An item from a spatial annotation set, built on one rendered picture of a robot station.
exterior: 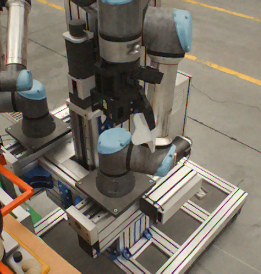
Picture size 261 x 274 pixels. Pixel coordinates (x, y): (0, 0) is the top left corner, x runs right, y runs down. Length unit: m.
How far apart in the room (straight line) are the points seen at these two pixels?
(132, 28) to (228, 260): 2.00
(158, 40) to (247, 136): 2.43
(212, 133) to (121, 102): 2.69
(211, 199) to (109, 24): 1.95
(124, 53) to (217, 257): 1.96
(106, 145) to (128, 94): 0.51
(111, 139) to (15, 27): 0.55
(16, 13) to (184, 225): 1.54
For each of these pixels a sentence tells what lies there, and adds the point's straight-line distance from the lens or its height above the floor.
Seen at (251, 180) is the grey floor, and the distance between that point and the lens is 2.93.
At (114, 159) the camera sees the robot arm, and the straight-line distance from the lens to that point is 1.16.
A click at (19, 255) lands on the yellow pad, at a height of 0.99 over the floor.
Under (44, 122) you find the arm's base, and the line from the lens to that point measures 1.55.
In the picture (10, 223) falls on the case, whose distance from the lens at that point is 1.39.
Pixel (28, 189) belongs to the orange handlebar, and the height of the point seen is 1.09.
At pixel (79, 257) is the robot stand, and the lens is 2.12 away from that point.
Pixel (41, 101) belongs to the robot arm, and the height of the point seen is 1.20.
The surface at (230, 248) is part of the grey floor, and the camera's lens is 2.47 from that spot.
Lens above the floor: 2.00
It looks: 39 degrees down
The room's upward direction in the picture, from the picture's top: straight up
